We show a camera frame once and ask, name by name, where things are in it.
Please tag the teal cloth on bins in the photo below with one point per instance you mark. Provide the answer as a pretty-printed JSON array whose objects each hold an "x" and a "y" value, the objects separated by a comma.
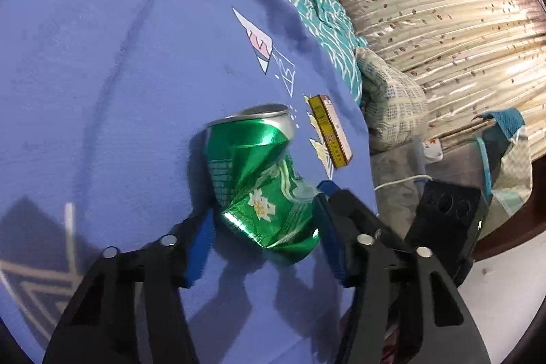
[{"x": 507, "y": 166}]

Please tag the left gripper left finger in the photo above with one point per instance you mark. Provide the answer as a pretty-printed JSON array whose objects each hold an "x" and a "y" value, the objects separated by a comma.
[{"x": 98, "y": 325}]

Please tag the green silver snack wrapper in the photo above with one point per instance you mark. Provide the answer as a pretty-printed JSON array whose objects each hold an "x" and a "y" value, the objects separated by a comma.
[{"x": 320, "y": 146}]

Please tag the yellow small cardboard box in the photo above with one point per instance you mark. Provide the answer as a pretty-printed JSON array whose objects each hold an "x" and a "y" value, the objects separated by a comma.
[{"x": 329, "y": 126}]

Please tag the folded checkered quilt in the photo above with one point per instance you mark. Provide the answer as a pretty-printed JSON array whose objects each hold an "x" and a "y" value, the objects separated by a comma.
[{"x": 394, "y": 106}]

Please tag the lower clear storage bin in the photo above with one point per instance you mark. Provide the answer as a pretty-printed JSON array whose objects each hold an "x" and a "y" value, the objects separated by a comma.
[{"x": 400, "y": 175}]

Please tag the beige patterned curtain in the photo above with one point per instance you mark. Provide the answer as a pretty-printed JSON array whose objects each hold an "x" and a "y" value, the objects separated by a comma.
[{"x": 468, "y": 56}]

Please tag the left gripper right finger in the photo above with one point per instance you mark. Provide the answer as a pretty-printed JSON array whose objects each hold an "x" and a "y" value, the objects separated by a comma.
[{"x": 361, "y": 252}]

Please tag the crushed green soda can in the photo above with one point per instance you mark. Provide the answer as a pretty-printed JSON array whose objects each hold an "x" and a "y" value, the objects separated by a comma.
[{"x": 261, "y": 197}]

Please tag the blue printed blanket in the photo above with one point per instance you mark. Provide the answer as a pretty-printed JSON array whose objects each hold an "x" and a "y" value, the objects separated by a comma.
[{"x": 104, "y": 105}]

